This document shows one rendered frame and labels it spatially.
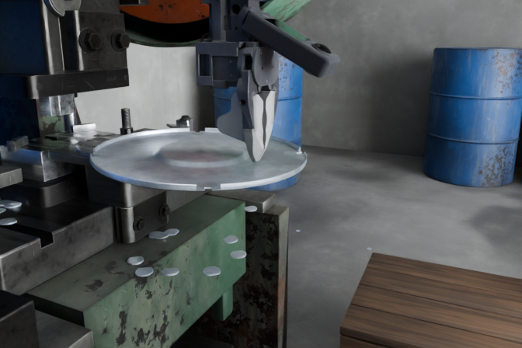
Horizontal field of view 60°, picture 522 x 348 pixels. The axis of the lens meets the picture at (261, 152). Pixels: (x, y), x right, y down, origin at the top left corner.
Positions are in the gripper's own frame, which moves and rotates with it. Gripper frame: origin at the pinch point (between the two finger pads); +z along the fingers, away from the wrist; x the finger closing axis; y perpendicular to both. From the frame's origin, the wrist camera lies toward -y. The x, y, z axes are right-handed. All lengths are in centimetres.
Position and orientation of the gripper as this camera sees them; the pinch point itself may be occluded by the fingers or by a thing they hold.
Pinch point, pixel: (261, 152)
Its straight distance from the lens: 58.4
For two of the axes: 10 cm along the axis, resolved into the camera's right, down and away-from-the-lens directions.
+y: -9.0, -1.0, 4.2
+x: -4.3, 2.2, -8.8
